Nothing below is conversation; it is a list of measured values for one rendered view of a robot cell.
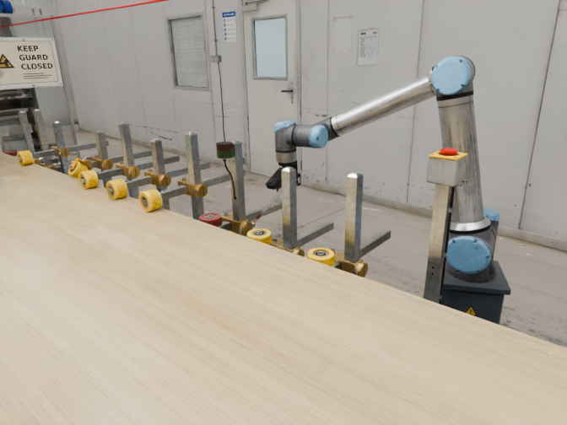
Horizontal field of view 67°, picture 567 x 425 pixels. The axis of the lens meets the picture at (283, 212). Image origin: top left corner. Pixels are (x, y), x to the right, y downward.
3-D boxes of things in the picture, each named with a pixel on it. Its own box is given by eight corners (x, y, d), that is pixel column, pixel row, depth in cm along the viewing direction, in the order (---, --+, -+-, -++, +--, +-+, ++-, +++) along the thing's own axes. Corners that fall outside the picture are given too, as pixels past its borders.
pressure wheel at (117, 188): (119, 174, 182) (129, 186, 179) (116, 188, 187) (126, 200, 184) (105, 177, 178) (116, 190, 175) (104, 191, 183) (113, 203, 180)
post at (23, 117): (40, 181, 296) (23, 110, 280) (41, 182, 294) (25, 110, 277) (34, 182, 294) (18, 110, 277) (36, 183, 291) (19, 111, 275)
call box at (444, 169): (436, 179, 112) (440, 149, 109) (464, 183, 107) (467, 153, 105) (425, 185, 107) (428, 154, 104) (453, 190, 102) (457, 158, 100)
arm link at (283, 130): (290, 123, 171) (269, 122, 176) (291, 153, 176) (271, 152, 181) (301, 119, 179) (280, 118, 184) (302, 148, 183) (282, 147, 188)
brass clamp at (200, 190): (189, 189, 185) (187, 178, 183) (209, 195, 177) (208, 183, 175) (177, 192, 181) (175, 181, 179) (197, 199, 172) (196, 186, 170)
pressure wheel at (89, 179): (100, 183, 195) (94, 188, 201) (94, 167, 196) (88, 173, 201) (88, 185, 191) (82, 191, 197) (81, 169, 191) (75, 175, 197)
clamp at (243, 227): (229, 224, 173) (228, 212, 171) (253, 232, 164) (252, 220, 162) (218, 228, 169) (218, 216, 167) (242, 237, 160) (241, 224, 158)
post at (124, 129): (138, 217, 218) (124, 121, 201) (143, 218, 216) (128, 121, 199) (132, 218, 216) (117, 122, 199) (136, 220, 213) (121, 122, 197)
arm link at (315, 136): (331, 122, 175) (304, 121, 181) (318, 126, 166) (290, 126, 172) (331, 145, 178) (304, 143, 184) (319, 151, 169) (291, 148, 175)
